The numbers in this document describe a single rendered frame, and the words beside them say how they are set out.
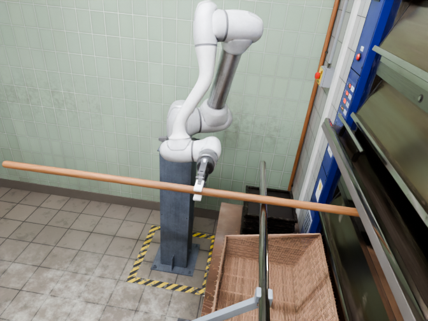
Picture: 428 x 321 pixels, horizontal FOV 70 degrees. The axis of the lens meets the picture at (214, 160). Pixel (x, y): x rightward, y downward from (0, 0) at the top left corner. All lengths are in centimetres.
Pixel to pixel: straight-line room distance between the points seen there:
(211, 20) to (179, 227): 135
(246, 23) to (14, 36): 185
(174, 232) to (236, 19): 143
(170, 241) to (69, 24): 167
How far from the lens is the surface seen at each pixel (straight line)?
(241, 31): 144
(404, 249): 83
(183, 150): 142
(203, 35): 139
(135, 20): 231
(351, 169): 101
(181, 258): 238
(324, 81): 191
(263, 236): 105
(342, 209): 122
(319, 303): 148
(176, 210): 207
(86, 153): 286
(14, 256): 281
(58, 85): 271
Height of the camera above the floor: 189
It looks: 31 degrees down
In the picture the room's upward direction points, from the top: 5 degrees clockwise
